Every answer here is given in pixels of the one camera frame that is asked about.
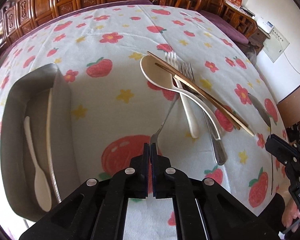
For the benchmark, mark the carved wooden armchair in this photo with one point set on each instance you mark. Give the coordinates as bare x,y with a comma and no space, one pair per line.
236,25

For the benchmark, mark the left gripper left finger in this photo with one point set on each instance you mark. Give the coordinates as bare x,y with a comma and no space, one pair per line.
96,209

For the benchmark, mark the light wooden chopstick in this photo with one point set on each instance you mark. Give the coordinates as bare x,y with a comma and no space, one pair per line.
48,146

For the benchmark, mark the small white plastic spoon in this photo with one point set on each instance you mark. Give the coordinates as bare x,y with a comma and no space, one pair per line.
41,186

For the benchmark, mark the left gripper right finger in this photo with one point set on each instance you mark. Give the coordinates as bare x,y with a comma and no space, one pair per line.
203,209

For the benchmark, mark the wooden side table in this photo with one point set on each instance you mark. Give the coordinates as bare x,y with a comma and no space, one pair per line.
257,39

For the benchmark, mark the large cream serving spoon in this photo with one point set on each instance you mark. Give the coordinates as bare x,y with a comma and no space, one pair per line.
162,79

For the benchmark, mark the person's right hand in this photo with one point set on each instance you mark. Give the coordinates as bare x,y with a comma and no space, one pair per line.
290,213

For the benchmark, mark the strawberry flower tablecloth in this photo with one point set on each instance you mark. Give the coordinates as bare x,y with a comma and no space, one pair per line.
114,109

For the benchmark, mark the metal rectangular tray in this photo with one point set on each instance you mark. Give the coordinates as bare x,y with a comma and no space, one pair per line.
28,97

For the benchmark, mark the stainless steel fork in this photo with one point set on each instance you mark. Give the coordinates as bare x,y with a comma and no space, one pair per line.
219,153

